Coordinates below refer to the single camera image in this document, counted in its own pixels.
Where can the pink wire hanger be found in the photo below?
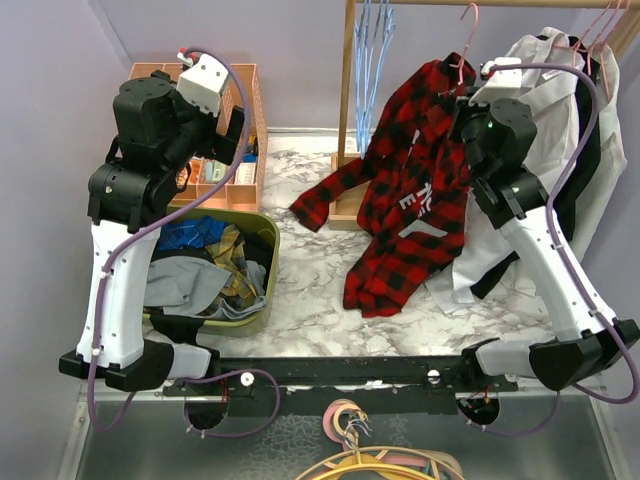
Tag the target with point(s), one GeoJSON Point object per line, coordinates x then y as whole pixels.
{"type": "Point", "coordinates": [467, 40]}

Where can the white hanging shirt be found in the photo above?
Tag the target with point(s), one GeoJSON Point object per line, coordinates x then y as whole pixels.
{"type": "Point", "coordinates": [591, 204]}

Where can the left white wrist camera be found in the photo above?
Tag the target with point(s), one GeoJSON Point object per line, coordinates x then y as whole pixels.
{"type": "Point", "coordinates": [203, 81]}

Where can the red black plaid shirt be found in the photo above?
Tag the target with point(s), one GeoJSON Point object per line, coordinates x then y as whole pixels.
{"type": "Point", "coordinates": [417, 190]}

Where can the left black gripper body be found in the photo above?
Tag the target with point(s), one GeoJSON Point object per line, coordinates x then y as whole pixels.
{"type": "Point", "coordinates": [197, 129]}

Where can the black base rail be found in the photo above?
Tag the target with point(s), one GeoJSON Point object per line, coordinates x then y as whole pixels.
{"type": "Point", "coordinates": [380, 385]}

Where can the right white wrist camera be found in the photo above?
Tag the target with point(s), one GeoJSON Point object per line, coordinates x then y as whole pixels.
{"type": "Point", "coordinates": [503, 79]}

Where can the blue cloth in bin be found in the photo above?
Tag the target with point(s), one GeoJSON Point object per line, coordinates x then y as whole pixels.
{"type": "Point", "coordinates": [191, 233]}

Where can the yellow plaid cloth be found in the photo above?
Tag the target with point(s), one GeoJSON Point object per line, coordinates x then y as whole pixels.
{"type": "Point", "coordinates": [228, 253]}

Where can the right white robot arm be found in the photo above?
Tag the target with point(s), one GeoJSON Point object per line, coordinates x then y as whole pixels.
{"type": "Point", "coordinates": [587, 336]}

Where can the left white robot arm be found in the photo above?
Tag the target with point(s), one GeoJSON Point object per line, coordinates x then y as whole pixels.
{"type": "Point", "coordinates": [161, 124]}

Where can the olive green laundry bin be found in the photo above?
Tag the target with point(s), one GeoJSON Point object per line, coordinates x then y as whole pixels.
{"type": "Point", "coordinates": [266, 234]}

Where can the pile of coloured hangers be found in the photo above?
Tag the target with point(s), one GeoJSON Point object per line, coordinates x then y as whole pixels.
{"type": "Point", "coordinates": [344, 422]}

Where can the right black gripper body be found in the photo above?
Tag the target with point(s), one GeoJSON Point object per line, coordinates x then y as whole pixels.
{"type": "Point", "coordinates": [462, 121]}

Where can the pink hanger holding shirts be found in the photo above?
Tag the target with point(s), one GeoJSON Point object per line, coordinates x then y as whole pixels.
{"type": "Point", "coordinates": [616, 28]}

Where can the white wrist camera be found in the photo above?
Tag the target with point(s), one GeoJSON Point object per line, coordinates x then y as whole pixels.
{"type": "Point", "coordinates": [203, 81]}
{"type": "Point", "coordinates": [503, 79]}

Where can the black hanging garment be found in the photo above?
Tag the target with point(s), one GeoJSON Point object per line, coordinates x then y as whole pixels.
{"type": "Point", "coordinates": [561, 106]}

